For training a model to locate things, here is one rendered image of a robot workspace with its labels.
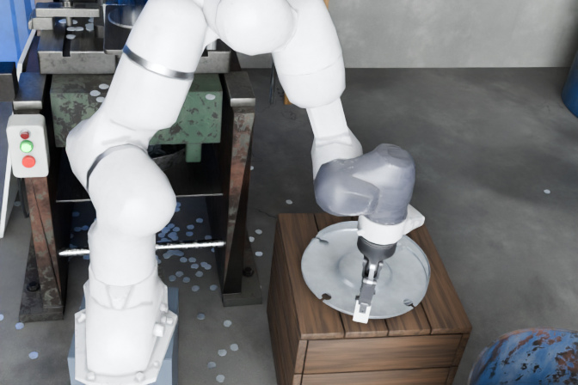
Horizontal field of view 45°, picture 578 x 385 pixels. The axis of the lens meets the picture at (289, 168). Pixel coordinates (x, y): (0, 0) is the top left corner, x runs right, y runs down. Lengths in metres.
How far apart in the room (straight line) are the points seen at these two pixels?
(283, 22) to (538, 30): 2.75
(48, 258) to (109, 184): 0.83
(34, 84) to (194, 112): 0.37
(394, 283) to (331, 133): 0.45
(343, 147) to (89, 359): 0.58
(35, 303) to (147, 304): 0.80
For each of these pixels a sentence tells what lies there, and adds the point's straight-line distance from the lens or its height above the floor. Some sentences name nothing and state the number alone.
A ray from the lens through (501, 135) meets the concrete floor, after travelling 3.03.
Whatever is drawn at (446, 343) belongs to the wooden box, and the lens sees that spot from 1.59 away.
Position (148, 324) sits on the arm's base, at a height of 0.53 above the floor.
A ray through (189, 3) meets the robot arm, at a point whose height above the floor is 1.06.
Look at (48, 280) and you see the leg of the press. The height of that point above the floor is 0.13.
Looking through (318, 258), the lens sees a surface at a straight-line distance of 1.61.
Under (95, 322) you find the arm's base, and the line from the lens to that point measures 1.24.
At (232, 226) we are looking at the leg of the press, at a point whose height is 0.28.
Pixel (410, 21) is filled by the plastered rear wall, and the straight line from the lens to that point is 3.32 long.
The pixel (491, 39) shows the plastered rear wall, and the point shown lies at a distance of 3.54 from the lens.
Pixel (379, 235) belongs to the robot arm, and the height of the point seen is 0.64.
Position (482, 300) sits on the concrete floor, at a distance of 2.18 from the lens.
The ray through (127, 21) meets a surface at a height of 0.78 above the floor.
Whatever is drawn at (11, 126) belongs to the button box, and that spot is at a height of 0.63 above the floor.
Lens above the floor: 1.44
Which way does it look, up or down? 34 degrees down
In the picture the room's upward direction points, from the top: 7 degrees clockwise
